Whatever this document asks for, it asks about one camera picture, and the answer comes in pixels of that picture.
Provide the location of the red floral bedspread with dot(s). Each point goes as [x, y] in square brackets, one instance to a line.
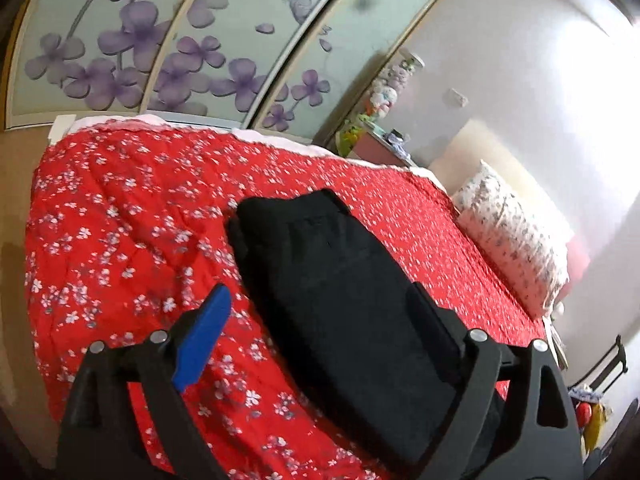
[125, 220]

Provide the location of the pink nightstand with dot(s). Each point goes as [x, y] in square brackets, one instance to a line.
[370, 147]

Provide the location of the floral print pillow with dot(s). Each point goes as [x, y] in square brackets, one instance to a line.
[510, 235]

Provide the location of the cream and pink headboard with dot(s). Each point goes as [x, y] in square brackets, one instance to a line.
[480, 145]

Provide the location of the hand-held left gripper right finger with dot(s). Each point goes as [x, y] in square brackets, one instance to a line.
[435, 325]

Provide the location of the red toy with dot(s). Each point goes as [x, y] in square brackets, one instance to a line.
[584, 414]

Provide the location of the wooden bedside table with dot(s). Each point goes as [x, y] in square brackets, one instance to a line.
[557, 340]

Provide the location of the yellow plush toy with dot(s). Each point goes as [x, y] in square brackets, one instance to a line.
[597, 425]

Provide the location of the black chair with clothes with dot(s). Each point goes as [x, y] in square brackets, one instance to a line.
[607, 365]

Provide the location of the column of plush toys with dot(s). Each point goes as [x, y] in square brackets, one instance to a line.
[390, 90]

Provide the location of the green toy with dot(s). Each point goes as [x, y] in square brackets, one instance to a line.
[350, 137]

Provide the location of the white round ornament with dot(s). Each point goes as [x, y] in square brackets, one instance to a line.
[558, 310]

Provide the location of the black pants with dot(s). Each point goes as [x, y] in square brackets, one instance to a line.
[340, 285]

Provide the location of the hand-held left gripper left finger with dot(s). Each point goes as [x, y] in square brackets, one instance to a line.
[202, 340]

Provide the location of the white wall switch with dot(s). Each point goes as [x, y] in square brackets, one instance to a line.
[456, 98]

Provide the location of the floral sliding door wardrobe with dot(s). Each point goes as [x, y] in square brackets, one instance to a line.
[125, 35]

